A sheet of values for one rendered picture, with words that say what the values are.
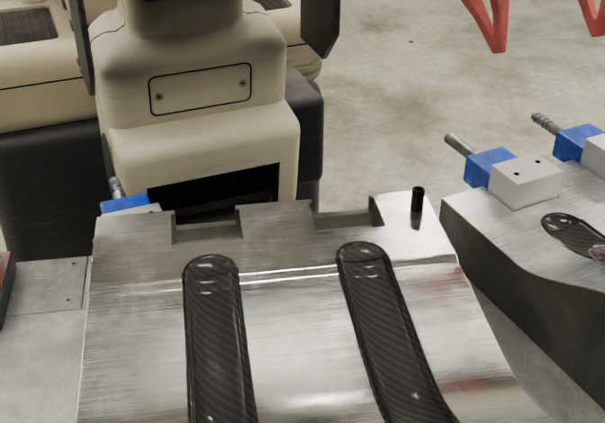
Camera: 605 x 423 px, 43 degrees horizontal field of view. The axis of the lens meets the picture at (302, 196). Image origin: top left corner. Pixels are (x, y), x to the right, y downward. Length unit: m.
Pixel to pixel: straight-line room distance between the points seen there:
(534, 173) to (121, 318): 0.37
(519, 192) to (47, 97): 0.71
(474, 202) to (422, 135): 1.87
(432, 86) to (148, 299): 2.42
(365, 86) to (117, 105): 2.03
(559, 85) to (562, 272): 2.43
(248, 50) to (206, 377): 0.49
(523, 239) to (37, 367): 0.40
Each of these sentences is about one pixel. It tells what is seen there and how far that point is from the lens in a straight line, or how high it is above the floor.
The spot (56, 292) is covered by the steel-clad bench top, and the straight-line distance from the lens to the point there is 0.69.
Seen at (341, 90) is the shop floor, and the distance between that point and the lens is 2.82.
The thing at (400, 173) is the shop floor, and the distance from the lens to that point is 2.34.
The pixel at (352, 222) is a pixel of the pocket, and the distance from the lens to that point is 0.62.
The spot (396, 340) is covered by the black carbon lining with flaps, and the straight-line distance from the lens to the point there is 0.50.
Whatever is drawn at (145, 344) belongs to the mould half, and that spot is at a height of 0.89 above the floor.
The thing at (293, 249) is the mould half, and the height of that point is 0.89.
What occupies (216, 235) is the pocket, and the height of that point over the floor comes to 0.87.
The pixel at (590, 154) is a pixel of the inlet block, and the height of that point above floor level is 0.87.
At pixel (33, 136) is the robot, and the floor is 0.68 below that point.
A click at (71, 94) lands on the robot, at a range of 1.15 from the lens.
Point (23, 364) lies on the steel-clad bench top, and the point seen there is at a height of 0.80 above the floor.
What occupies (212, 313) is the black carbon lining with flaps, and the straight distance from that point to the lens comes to 0.52.
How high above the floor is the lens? 1.23
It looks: 34 degrees down
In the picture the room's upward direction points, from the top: straight up
